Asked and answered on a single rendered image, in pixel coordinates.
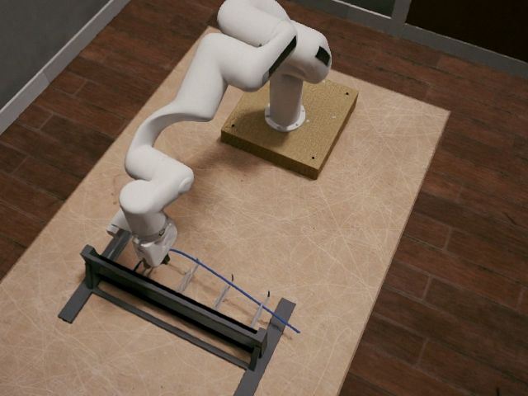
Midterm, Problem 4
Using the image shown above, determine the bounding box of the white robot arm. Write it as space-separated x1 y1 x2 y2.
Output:
106 0 332 245

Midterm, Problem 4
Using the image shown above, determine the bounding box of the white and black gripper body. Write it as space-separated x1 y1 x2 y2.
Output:
134 212 177 267

